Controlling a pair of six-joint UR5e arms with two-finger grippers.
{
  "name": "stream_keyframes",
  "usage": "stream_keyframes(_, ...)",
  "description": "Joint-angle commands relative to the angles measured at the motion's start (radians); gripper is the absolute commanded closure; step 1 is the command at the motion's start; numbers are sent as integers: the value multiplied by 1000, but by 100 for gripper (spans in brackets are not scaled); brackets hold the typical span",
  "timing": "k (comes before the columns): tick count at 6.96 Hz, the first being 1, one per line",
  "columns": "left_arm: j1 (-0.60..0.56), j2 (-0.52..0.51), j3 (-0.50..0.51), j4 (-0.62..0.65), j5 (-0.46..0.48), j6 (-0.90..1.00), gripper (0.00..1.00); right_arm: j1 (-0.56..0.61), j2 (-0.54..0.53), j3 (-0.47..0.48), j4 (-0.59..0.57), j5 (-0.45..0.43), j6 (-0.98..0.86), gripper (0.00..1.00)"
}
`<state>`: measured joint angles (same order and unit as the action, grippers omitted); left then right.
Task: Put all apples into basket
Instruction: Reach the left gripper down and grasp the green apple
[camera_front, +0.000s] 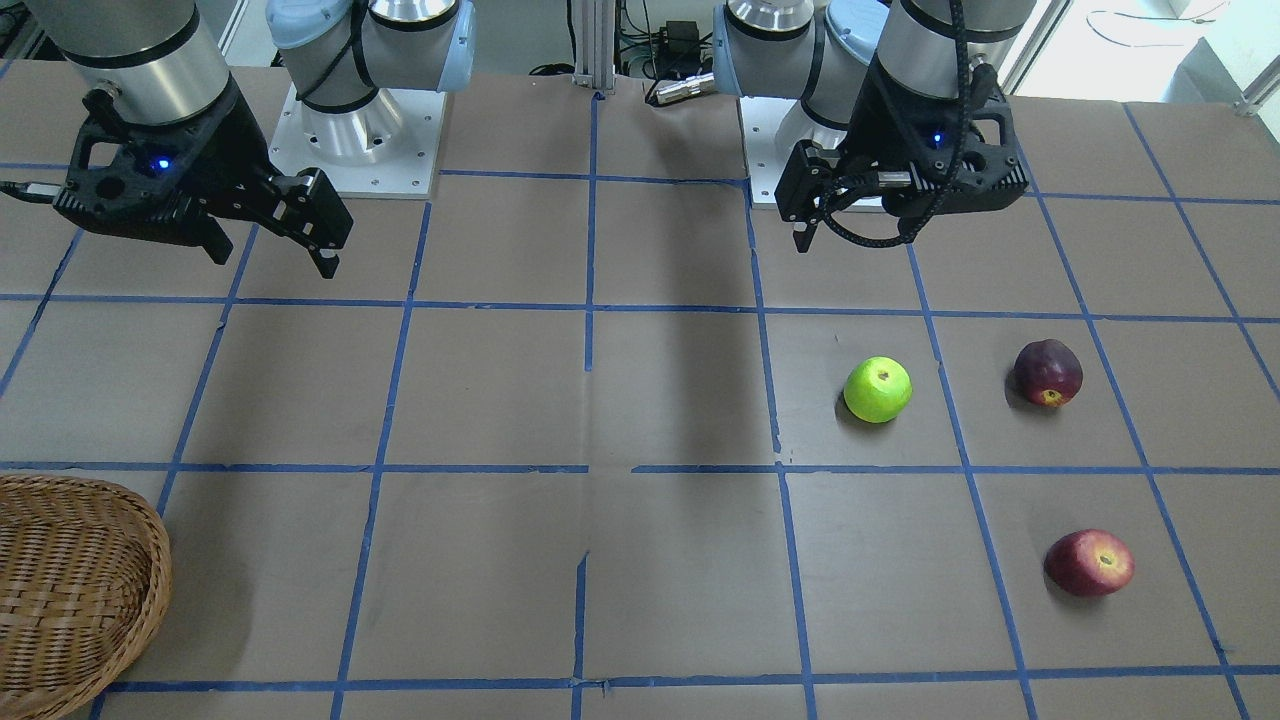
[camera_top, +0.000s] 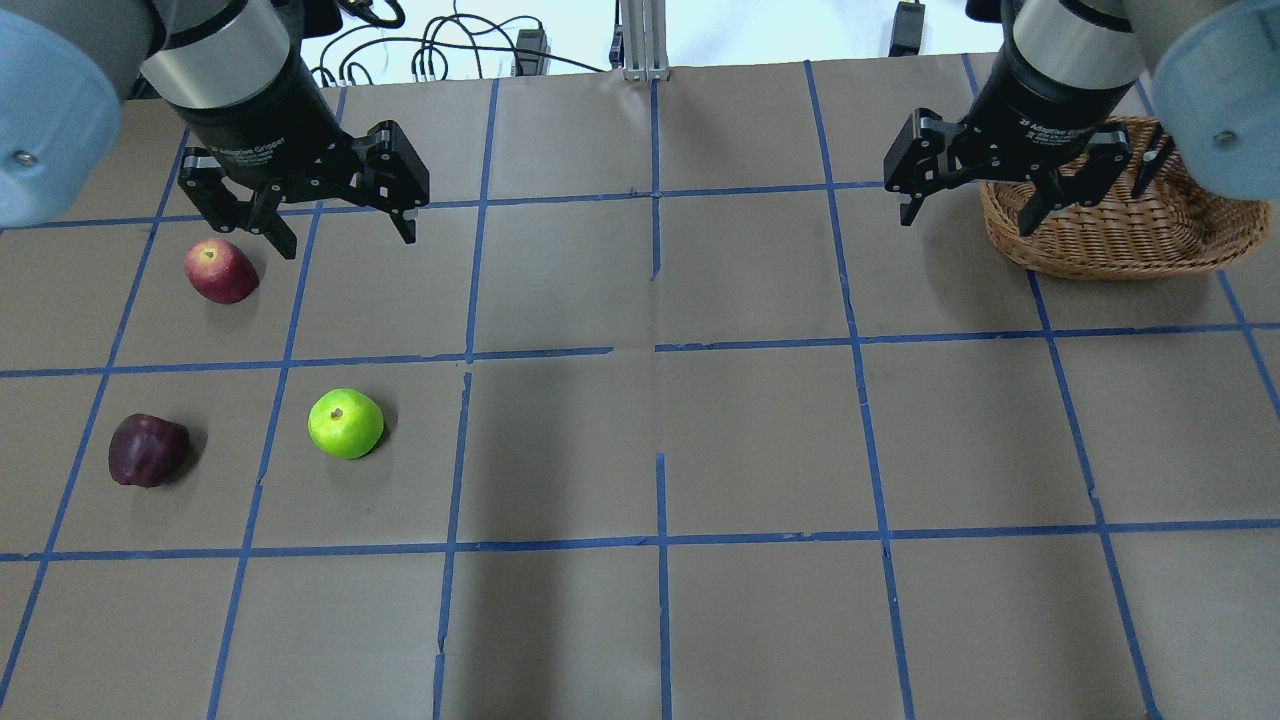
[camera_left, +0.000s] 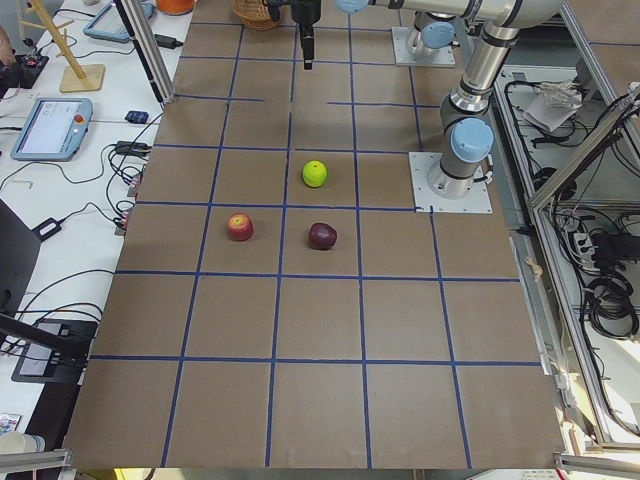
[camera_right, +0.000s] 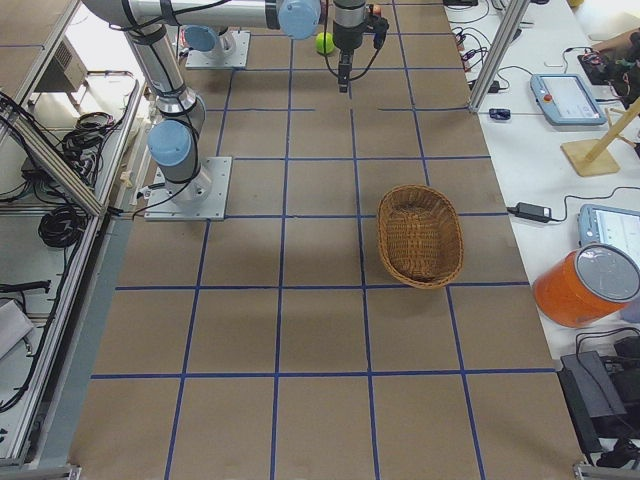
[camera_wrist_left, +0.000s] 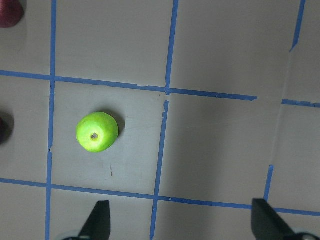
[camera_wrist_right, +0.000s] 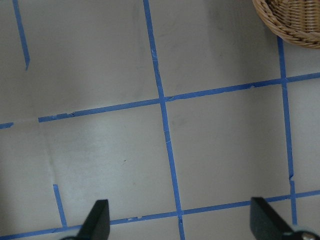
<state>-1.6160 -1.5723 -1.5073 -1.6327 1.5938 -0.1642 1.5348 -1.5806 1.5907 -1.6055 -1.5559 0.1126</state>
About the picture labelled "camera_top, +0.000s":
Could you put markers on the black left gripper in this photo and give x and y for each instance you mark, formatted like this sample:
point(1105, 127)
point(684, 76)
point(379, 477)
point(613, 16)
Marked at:
point(262, 122)

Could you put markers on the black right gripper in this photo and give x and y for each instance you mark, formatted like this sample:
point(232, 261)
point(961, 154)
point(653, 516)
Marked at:
point(1038, 102)

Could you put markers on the red yellow apple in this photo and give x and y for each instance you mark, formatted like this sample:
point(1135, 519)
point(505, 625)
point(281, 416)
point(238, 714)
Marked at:
point(220, 271)

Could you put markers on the green apple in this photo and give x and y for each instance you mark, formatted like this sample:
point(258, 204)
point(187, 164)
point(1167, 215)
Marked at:
point(346, 423)

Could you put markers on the dark red apple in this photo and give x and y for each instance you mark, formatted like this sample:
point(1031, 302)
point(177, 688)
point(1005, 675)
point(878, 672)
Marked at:
point(148, 451)

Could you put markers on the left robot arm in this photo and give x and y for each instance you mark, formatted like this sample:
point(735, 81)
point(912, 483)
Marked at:
point(232, 71)

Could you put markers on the woven wicker basket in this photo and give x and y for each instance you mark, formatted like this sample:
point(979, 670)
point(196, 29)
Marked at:
point(1155, 222)

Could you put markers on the black adapter right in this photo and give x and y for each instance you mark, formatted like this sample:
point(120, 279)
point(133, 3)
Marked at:
point(907, 29)

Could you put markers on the black power adapter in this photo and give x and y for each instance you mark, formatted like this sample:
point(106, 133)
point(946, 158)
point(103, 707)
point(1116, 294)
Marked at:
point(531, 49)

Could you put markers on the aluminium frame post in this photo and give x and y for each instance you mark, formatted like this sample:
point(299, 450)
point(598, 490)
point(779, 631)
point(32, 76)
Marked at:
point(642, 51)

